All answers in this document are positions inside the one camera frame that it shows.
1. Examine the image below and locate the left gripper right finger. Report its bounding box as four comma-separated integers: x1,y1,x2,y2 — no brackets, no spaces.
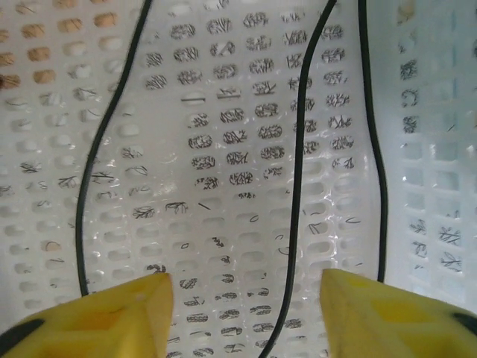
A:
320,268,477,358

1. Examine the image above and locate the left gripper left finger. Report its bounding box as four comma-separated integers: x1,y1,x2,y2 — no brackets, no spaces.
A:
0,271,175,358

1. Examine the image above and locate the thin black cable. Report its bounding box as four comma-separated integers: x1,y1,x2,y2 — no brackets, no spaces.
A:
357,0,387,283
75,0,154,298
260,0,338,357

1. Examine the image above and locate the white plastic basket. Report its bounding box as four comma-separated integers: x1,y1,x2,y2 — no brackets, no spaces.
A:
0,0,477,358

